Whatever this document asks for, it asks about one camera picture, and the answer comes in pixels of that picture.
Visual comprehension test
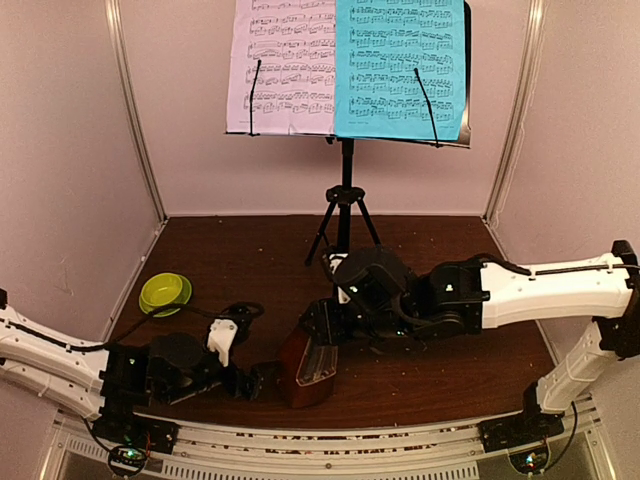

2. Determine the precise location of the aluminium front rail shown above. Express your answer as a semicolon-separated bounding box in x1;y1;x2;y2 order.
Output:
52;394;601;480

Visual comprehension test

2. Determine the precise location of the brown wooden metronome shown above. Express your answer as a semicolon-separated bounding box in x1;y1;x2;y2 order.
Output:
277;326;339;409

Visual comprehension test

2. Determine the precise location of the black music stand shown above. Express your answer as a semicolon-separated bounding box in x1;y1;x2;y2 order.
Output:
231;1;472;251

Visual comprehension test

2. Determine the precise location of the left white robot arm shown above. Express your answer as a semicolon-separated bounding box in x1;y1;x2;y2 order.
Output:
1;300;264;444

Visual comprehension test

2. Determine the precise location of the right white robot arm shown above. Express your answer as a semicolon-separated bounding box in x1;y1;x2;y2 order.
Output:
300;240;639;442

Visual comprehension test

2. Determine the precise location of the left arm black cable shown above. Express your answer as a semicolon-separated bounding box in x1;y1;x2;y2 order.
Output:
0;302;266;354

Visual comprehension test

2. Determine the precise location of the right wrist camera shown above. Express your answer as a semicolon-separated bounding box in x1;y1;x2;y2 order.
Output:
325;253;350;305

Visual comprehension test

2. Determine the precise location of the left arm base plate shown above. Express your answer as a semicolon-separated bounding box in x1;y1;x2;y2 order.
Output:
92;414;179;454

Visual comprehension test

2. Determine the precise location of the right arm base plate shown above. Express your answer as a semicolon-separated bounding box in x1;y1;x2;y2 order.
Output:
478;414;564;453

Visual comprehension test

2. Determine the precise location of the green bowl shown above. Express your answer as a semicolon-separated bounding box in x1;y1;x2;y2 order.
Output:
138;272;193;314

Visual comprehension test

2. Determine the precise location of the lilac sheet music page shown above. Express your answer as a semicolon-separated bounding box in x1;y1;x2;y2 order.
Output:
226;0;336;136

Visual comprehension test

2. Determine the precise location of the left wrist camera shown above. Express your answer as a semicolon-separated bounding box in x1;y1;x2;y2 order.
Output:
205;302;265;368

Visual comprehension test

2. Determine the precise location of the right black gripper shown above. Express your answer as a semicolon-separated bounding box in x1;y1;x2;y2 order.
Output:
300;296;419;346

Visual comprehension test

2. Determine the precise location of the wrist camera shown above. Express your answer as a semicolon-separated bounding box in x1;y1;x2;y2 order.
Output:
325;253;350;305
205;302;265;368

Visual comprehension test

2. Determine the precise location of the blue sheet music page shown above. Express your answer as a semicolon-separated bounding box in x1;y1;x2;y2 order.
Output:
335;0;467;143

